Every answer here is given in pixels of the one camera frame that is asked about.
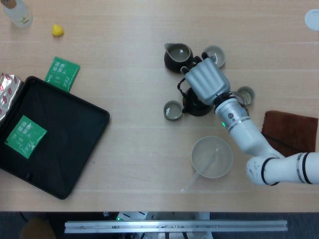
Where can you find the small cup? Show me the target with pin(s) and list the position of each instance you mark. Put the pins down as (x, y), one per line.
(219, 53)

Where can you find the small yellow lump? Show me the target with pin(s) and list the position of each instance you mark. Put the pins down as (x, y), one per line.
(57, 30)

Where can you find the dark ceramic pitcher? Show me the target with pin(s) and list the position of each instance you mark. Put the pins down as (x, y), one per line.
(172, 66)

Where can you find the black plastic tray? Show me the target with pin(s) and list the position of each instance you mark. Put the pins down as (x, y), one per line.
(62, 139)

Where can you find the frosted glass bottle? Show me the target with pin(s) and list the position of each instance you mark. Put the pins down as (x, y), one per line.
(21, 15)

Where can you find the large beige bowl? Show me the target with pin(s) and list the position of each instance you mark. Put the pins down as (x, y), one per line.
(224, 154)

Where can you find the aluminium rail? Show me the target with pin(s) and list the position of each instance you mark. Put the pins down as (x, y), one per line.
(149, 226)

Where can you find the green tea packet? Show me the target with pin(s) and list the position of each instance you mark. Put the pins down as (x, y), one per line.
(25, 135)
(62, 72)

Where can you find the dark cylindrical teacup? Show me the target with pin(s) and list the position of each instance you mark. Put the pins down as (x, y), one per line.
(248, 93)
(173, 110)

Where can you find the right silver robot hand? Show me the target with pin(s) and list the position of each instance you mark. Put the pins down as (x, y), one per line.
(207, 79)

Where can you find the white round lid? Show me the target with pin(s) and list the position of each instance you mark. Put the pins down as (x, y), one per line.
(312, 20)

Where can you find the silver foil bag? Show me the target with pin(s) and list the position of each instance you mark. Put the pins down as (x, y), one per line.
(7, 92)

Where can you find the brown folded cloth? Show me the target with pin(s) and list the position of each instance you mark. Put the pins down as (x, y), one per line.
(294, 129)

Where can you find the clear plastic stirrer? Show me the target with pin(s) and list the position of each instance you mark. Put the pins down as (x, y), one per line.
(190, 183)

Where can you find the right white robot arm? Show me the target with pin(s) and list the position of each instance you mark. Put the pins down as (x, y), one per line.
(249, 139)

